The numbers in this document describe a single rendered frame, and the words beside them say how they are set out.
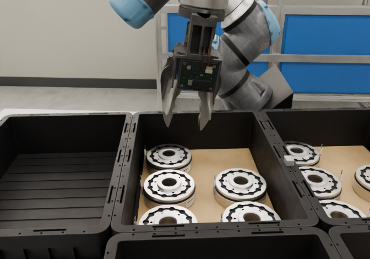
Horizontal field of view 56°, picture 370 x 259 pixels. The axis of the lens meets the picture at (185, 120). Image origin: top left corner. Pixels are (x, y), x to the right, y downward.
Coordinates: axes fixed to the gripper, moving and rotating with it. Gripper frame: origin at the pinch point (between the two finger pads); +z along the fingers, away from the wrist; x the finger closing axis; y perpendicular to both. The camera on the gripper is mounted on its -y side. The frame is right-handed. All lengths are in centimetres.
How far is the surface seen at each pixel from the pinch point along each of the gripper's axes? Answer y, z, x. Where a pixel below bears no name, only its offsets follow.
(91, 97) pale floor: -256, 110, -66
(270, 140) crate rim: -4.1, 4.8, 18.2
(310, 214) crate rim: 17.8, 4.6, 18.5
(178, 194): 3.4, 14.1, 0.5
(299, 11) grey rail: -181, -1, 84
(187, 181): -0.8, 14.0, 2.3
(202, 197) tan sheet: 0.7, 16.4, 5.7
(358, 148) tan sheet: -17, 11, 46
